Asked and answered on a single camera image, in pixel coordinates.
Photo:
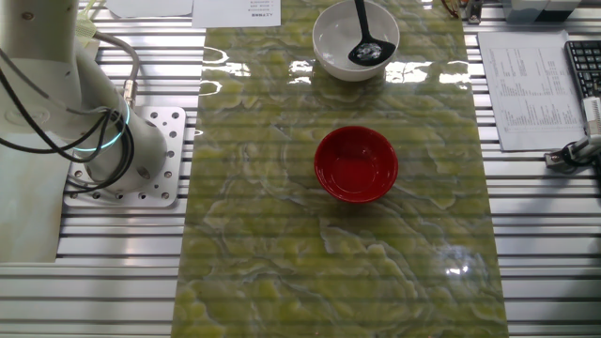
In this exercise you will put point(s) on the black ladle spoon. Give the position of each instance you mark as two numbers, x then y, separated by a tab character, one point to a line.
371	52

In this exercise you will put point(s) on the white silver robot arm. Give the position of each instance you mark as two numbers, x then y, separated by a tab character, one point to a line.
42	70

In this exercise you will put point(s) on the red bowl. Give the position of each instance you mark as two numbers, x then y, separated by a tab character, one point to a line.
355	164

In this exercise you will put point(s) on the white bowl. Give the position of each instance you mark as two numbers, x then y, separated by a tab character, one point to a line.
328	42

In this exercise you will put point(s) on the green marble pattern mat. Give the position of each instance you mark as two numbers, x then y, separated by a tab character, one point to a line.
282	263

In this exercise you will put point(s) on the white paper with Chinese text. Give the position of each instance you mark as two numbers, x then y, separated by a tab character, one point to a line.
211	16

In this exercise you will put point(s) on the blank white paper sheet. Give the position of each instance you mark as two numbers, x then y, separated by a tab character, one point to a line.
150	7

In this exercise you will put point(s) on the printed table paper sheet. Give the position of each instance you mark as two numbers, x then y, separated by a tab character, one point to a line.
530	94

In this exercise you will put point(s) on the yellow fly swatter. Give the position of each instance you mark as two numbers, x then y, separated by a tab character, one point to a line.
87	28

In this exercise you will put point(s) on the grey box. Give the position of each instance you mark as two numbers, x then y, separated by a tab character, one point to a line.
521	11

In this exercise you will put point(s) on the black keyboard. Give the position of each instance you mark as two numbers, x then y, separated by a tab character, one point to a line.
587	66

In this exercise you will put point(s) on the black and white box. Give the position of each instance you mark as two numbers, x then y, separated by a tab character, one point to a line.
563	4

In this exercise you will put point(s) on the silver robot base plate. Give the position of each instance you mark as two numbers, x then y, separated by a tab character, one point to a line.
171	188

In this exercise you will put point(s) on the small metal bracket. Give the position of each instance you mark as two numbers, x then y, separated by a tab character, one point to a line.
474	11

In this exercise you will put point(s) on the metal camera mount clamp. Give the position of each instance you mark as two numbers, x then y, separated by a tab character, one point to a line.
580	149

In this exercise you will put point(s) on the silver ribbed camera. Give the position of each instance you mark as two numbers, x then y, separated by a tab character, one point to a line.
592	115

